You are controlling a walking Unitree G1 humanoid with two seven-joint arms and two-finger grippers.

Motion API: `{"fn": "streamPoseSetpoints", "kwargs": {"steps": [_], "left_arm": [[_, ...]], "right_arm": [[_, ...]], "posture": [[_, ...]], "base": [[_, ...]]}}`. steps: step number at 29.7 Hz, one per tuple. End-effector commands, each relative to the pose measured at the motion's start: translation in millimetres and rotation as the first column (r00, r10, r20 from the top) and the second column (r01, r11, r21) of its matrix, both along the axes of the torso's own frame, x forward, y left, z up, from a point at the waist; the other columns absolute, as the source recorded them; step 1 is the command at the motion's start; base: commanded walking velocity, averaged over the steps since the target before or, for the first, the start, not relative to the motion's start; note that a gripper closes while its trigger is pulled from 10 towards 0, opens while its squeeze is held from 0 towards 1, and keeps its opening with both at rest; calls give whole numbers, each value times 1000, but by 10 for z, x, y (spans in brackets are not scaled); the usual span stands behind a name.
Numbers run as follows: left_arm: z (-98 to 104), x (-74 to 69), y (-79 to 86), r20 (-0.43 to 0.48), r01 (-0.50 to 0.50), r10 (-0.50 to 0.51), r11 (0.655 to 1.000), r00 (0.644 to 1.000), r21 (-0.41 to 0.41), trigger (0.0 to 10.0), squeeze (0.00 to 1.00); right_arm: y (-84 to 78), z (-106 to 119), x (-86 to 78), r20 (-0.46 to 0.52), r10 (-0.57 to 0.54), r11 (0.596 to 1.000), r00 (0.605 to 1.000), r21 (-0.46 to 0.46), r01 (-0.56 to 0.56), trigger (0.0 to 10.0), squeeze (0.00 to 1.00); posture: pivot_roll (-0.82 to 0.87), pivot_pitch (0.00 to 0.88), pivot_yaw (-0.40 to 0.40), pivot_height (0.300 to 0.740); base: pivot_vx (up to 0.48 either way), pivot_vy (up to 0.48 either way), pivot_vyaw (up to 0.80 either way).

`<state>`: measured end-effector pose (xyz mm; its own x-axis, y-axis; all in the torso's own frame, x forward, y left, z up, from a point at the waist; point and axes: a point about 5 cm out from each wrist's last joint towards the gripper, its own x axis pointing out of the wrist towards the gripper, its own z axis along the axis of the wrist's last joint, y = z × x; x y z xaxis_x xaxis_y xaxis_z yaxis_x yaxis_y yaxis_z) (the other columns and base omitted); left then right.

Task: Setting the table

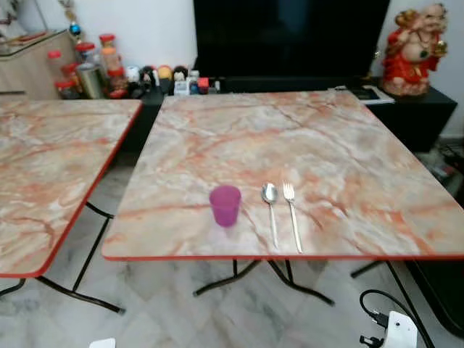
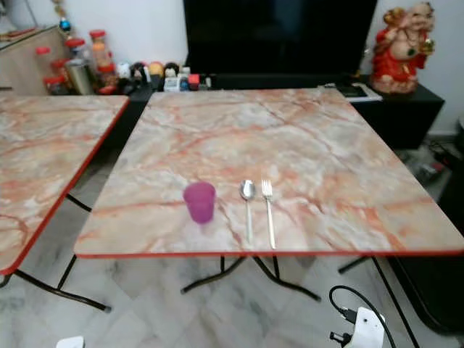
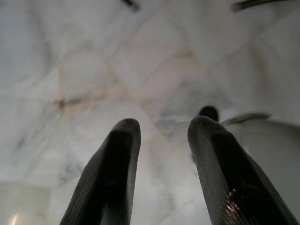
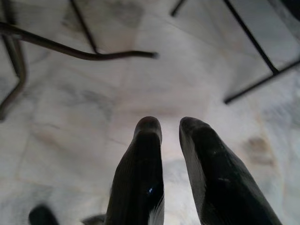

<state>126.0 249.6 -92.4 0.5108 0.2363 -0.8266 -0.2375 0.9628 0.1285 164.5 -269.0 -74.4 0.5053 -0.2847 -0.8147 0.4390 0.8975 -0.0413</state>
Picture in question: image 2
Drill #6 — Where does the clear jar with red lid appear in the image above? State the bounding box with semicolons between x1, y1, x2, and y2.
43;75;67;96
98;64;118;96
65;38;86;63
35;46;53;77

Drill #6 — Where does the beige wooden cabinet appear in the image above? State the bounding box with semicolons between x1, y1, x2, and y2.
0;25;70;96

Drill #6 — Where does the silver metal tin can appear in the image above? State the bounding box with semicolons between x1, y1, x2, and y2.
65;59;94;95

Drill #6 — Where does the tall red-lidded orange jar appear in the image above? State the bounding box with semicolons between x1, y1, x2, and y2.
89;29;110;72

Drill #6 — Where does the small black figurine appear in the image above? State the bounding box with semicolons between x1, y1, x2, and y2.
130;62;149;88

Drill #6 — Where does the small black-haired doll figurine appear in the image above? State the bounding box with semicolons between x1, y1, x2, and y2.
164;62;182;92

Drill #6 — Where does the purple plastic cup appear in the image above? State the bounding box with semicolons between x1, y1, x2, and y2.
183;181;217;224

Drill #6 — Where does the silver metal spoon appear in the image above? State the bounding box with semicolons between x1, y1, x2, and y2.
239;179;257;245

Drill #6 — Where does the silver metal fork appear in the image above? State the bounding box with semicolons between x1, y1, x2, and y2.
261;180;277;250

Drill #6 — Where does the black flat screen television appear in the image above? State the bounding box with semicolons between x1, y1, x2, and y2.
183;0;379;75

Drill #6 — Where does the flat booklet with dark cover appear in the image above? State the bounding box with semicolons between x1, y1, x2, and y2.
318;81;384;103

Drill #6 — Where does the black television console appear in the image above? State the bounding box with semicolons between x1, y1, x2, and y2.
115;71;445;151

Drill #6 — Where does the red gold laughing Buddha statue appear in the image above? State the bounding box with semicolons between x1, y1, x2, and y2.
371;1;436;95

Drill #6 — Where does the black low furniture block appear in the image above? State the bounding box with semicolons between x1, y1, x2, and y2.
386;254;464;336

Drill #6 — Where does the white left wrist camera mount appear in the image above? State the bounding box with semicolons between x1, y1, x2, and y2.
56;336;85;348

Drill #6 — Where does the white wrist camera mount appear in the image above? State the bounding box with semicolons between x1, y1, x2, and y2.
353;306;386;348
56;336;85;348

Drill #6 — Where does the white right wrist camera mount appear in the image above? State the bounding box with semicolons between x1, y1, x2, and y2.
353;306;386;348

